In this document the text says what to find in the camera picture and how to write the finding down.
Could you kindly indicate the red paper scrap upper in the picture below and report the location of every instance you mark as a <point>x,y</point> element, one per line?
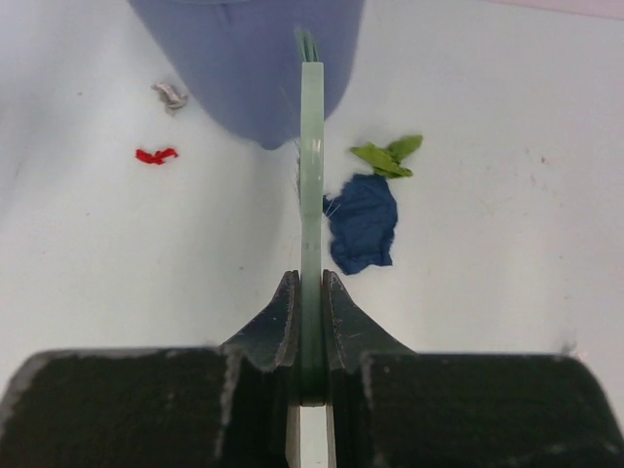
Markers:
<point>157,158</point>

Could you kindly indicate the blue plastic waste bin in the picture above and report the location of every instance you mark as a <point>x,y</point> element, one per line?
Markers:
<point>241,61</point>

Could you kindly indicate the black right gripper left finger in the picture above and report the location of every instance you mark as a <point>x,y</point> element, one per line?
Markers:
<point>231,405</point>

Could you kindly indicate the dark blue paper scrap right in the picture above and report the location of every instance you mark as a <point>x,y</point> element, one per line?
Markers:
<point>362,218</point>

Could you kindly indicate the grey paper scrap near bin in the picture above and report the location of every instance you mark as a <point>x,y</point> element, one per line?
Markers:
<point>172,99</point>

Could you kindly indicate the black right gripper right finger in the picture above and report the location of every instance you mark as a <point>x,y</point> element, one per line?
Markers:
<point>389,406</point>

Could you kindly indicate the green paper scrap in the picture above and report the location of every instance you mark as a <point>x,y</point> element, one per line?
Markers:
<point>388,161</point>

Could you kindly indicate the light green hand brush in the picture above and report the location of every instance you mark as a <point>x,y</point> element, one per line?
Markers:
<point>310,195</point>

